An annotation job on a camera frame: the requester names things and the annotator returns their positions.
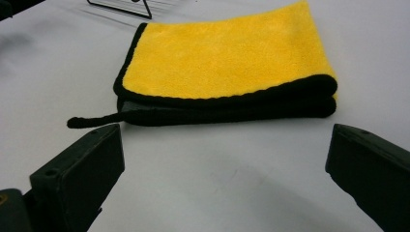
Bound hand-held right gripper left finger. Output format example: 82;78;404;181
29;123;126;232

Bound yellow towel with black edge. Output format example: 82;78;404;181
67;0;338;130

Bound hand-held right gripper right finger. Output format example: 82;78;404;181
325;123;410;232

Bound black metal stand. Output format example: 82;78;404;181
86;0;153;19

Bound dark object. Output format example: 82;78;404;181
0;0;46;21

